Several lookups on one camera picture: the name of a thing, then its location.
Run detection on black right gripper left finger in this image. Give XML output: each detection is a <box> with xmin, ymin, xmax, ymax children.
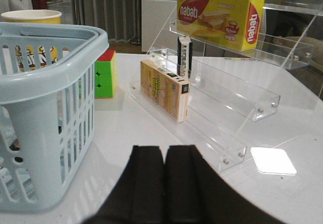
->
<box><xmin>84</xmin><ymin>146</ymin><xmax>164</xmax><ymax>223</ymax></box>

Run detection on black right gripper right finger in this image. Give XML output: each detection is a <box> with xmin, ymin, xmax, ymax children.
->
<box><xmin>165</xmin><ymin>145</ymin><xmax>280</xmax><ymax>223</ymax></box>

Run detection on light blue plastic basket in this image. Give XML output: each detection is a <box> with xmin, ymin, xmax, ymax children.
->
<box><xmin>1</xmin><ymin>22</ymin><xmax>109</xmax><ymax>212</ymax></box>

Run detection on right clear acrylic shelf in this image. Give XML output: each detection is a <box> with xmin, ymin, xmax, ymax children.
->
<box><xmin>130</xmin><ymin>0</ymin><xmax>322</xmax><ymax>175</ymax></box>

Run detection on beige small snack box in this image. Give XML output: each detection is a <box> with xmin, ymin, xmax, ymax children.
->
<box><xmin>140</xmin><ymin>60</ymin><xmax>190</xmax><ymax>122</ymax></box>

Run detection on colourful rubik's cube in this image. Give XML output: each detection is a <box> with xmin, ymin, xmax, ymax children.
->
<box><xmin>94</xmin><ymin>49</ymin><xmax>118</xmax><ymax>98</ymax></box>

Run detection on black white slim package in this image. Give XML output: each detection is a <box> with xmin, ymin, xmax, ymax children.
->
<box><xmin>177</xmin><ymin>36</ymin><xmax>193</xmax><ymax>79</ymax></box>

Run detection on yellow nabati wafer box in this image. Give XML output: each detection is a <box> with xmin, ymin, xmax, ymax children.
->
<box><xmin>177</xmin><ymin>0</ymin><xmax>264</xmax><ymax>51</ymax></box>

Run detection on white cabinet in background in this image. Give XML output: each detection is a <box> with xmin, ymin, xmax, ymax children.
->
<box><xmin>141</xmin><ymin>0</ymin><xmax>177</xmax><ymax>52</ymax></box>

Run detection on red bin in background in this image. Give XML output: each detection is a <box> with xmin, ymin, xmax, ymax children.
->
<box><xmin>31</xmin><ymin>0</ymin><xmax>48</xmax><ymax>10</ymax></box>

